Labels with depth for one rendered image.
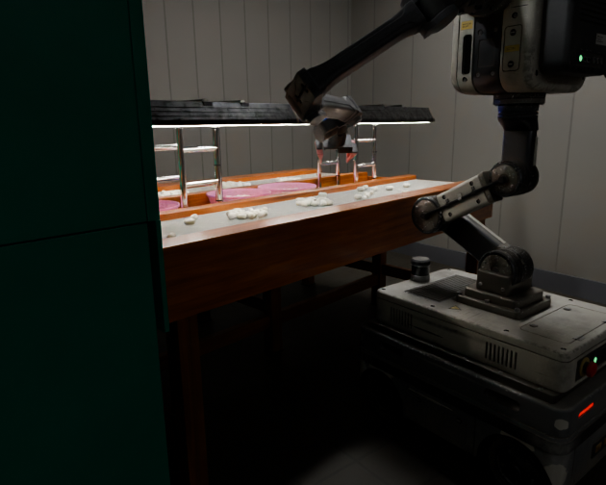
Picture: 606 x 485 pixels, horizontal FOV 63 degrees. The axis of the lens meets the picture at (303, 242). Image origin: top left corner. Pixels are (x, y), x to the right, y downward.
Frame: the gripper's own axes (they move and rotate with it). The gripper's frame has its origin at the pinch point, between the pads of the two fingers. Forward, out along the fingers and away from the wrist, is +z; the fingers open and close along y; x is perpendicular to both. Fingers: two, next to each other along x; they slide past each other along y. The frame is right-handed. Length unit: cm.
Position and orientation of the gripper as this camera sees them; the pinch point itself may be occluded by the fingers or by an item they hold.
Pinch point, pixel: (334, 160)
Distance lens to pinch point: 180.6
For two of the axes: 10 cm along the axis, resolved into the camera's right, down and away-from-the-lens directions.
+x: -1.2, -7.9, 6.0
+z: -0.8, 6.1, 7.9
